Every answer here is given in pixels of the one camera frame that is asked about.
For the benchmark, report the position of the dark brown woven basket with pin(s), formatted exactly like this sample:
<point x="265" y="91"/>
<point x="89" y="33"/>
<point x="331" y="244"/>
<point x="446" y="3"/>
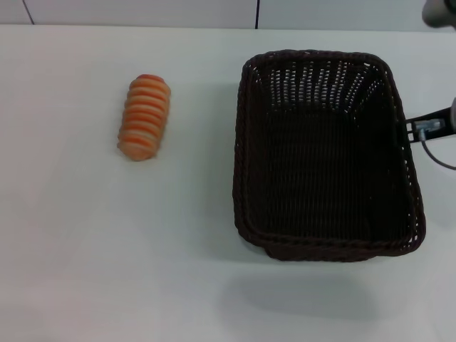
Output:
<point x="320" y="178"/>

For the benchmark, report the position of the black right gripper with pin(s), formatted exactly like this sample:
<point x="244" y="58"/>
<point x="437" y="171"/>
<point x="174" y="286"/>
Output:
<point x="437" y="116"/>

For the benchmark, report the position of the orange ridged bread roll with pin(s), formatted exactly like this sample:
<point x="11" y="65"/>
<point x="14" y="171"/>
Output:
<point x="144" y="117"/>

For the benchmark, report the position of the black vertical wall strip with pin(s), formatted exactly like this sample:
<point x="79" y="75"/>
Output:
<point x="257" y="14"/>

